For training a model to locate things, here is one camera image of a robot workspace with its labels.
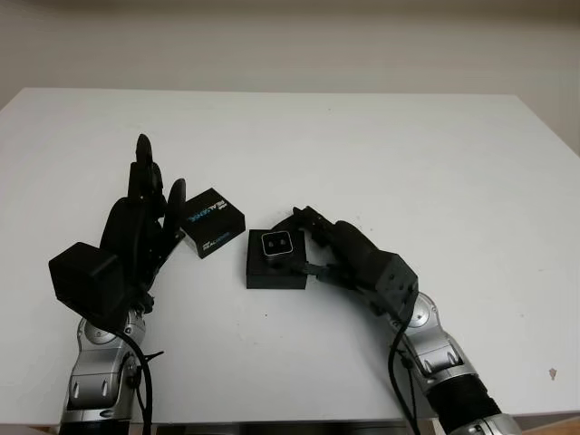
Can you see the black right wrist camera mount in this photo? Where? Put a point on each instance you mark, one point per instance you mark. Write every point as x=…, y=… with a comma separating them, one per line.
x=398, y=283

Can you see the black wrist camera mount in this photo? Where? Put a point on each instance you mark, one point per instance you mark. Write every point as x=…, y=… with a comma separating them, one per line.
x=398, y=283
x=84, y=281

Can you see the black camera box base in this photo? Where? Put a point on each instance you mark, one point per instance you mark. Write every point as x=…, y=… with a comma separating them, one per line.
x=272, y=278

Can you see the black RealSense box lid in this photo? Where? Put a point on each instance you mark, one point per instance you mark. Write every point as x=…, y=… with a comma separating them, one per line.
x=213, y=217

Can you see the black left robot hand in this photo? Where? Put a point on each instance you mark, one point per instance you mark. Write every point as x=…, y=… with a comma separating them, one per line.
x=131, y=235

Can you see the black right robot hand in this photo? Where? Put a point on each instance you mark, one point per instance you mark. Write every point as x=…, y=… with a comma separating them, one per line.
x=353, y=258

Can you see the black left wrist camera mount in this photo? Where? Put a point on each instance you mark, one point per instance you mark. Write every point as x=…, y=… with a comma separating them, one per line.
x=84, y=281

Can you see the small silver depth camera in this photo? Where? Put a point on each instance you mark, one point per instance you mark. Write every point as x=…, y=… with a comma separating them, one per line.
x=277, y=247

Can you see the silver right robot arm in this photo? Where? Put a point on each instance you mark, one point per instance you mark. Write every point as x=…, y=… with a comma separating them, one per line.
x=439, y=344

